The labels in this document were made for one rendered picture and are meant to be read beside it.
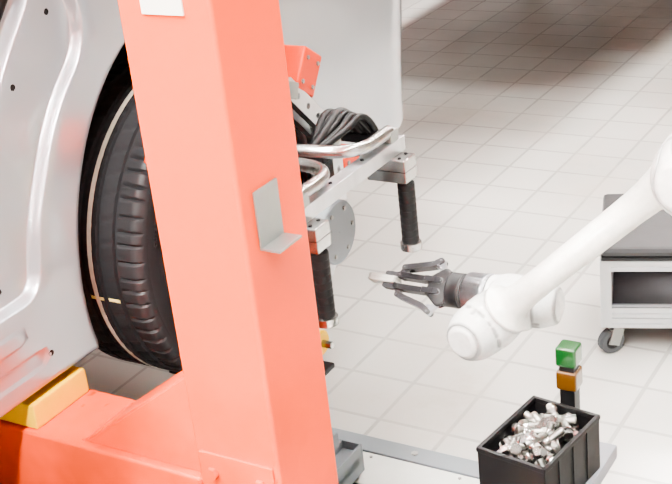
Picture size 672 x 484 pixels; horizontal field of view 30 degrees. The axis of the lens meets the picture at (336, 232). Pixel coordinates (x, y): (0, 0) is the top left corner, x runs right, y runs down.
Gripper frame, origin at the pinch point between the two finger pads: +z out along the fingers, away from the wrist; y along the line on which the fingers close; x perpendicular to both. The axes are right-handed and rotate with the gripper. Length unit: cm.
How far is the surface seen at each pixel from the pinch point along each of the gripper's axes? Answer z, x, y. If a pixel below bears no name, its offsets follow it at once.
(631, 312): -17, -99, 29
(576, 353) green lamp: -52, 11, -12
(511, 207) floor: 63, -166, 81
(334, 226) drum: -7.3, 33.9, -0.6
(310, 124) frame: 9.2, 30.2, 21.9
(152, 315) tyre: 14, 51, -28
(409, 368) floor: 38, -86, -1
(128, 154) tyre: 19, 66, -2
